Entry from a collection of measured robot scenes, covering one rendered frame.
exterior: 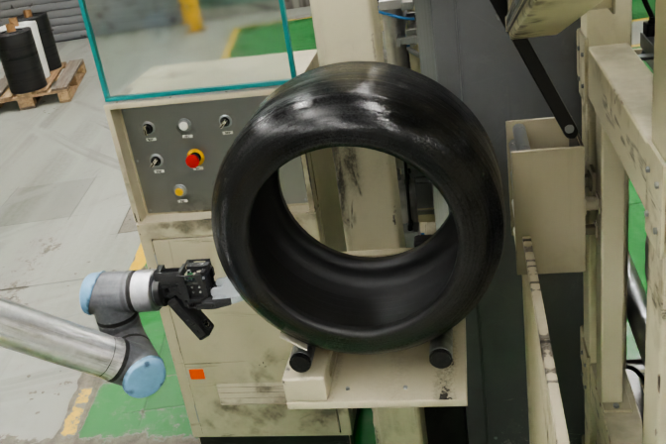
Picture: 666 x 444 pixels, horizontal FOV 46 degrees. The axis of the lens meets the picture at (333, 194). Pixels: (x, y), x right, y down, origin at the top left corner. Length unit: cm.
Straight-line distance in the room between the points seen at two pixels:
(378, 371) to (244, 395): 99
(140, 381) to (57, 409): 167
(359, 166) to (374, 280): 26
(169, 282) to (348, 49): 62
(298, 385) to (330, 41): 72
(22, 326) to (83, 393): 180
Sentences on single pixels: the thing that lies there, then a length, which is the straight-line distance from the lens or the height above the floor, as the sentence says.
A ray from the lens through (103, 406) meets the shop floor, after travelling 322.
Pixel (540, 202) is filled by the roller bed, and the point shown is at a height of 108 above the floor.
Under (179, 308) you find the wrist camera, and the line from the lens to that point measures 169.
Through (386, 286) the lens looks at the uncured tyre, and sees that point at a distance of 175.
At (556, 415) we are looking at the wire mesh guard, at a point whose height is 100.
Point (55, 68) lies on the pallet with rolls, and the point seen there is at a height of 15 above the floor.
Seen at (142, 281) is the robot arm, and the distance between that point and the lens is 168.
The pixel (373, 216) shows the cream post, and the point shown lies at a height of 104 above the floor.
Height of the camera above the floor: 183
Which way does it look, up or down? 24 degrees down
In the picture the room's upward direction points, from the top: 9 degrees counter-clockwise
